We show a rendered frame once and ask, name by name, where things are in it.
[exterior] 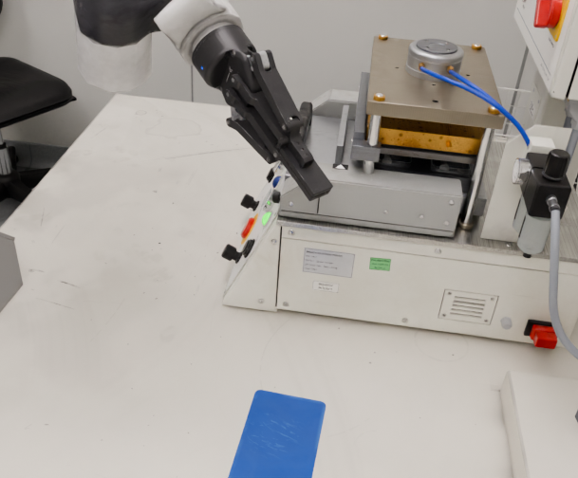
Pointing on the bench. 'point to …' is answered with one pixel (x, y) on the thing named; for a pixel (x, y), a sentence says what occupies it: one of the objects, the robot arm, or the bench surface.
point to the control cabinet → (554, 93)
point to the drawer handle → (306, 118)
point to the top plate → (435, 83)
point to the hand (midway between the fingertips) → (305, 171)
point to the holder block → (429, 171)
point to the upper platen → (428, 139)
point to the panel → (257, 228)
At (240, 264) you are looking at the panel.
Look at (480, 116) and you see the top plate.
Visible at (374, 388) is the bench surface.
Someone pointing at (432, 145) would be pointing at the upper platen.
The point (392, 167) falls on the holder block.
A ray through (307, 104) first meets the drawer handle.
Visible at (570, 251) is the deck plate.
